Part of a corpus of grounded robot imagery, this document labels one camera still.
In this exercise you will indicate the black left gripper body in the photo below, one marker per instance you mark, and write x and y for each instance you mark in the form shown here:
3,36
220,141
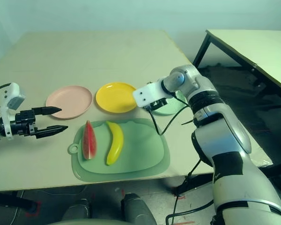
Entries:
23,124

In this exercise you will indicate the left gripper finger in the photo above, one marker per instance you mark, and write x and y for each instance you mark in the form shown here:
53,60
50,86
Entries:
51,131
46,110

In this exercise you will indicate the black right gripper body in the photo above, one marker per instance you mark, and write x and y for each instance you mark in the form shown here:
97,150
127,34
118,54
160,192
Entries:
157,104

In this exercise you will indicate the red watermelon slice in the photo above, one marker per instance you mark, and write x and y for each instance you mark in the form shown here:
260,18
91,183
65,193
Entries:
89,143

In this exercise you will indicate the yellow toy banana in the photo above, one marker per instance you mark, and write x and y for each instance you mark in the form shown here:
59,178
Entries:
116,143

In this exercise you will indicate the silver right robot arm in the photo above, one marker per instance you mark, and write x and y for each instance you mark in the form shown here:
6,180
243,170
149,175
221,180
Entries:
224,145

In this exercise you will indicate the mint green round plate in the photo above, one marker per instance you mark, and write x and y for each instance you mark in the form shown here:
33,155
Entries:
170,109

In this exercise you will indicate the pink round plate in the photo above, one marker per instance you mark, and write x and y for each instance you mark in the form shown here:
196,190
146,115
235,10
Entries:
68,103

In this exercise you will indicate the black zip tie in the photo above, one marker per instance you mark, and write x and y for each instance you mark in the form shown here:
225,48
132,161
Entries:
188,122

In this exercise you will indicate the yellow round plate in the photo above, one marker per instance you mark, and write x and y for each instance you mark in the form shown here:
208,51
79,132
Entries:
114,98

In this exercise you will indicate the green silicone cutting mat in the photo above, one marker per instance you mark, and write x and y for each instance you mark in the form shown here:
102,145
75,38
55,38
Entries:
140,152

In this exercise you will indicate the grey robot left leg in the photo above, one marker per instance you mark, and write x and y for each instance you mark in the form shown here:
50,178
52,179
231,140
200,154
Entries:
77,208

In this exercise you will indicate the grey robot leg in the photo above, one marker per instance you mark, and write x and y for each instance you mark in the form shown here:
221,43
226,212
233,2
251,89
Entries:
77,208
136,208

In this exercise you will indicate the pale robot torso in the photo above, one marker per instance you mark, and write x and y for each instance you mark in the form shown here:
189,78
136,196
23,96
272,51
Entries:
91,222

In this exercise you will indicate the grey robot right leg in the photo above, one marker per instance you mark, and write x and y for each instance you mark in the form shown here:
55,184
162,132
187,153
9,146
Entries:
136,208

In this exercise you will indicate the clear plastic sheet scrap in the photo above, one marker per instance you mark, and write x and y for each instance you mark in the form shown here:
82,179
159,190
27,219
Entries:
263,160

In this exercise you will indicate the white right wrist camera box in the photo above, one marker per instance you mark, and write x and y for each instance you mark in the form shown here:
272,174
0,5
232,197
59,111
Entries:
147,92

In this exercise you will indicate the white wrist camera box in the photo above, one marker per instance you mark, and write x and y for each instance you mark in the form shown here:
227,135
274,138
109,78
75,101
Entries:
12,93
147,92

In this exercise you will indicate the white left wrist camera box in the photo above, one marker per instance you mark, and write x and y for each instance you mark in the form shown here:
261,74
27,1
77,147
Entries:
12,93

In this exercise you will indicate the black table leg frame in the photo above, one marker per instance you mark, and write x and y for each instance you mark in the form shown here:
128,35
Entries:
13,199
194,181

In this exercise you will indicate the beige side table black frame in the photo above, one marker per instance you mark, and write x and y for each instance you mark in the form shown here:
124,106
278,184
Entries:
260,51

